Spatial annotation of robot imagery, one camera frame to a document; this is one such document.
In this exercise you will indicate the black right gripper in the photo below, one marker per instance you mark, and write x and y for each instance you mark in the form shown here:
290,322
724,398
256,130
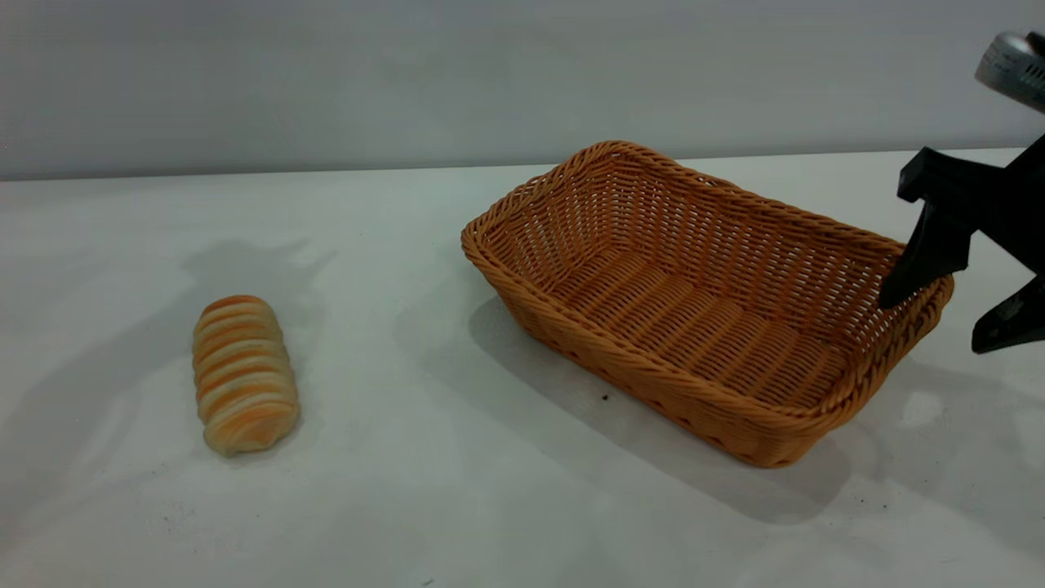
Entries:
1000,204

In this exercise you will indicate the orange woven wicker basket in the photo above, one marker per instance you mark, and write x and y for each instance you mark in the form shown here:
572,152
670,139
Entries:
702,327

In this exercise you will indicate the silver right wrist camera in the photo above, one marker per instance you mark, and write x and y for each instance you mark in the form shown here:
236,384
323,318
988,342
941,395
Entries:
1012,69

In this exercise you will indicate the striped orange bread roll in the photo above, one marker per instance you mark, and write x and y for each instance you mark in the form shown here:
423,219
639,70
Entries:
243,376

